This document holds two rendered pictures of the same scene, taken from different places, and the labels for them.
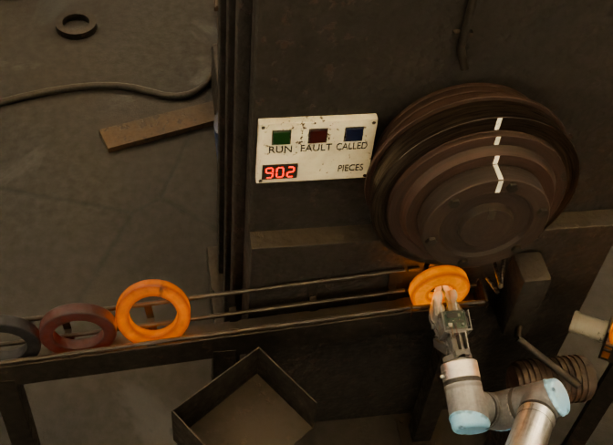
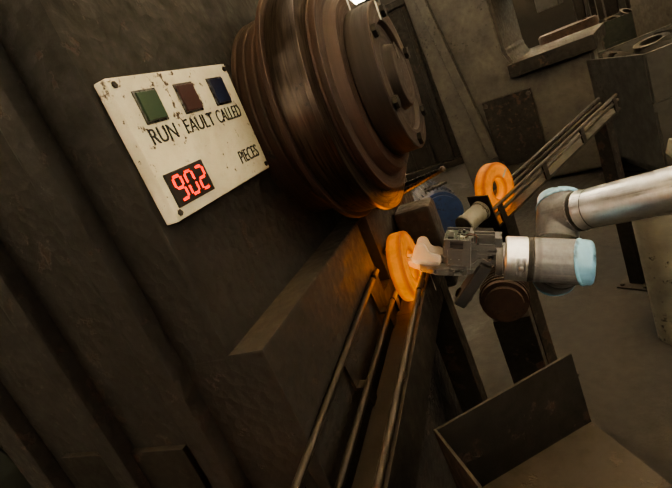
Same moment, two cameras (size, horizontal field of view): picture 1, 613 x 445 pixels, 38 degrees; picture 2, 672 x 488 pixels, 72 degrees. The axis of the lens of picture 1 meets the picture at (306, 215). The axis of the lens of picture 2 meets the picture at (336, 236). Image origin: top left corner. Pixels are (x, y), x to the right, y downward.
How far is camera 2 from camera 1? 1.74 m
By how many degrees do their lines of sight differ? 53
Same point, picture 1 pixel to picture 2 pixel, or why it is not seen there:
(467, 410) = (575, 243)
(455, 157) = (326, 6)
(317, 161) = (216, 151)
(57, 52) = not seen: outside the picture
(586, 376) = not seen: hidden behind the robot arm
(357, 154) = (241, 128)
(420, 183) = (333, 45)
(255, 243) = (255, 345)
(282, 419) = (574, 466)
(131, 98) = not seen: outside the picture
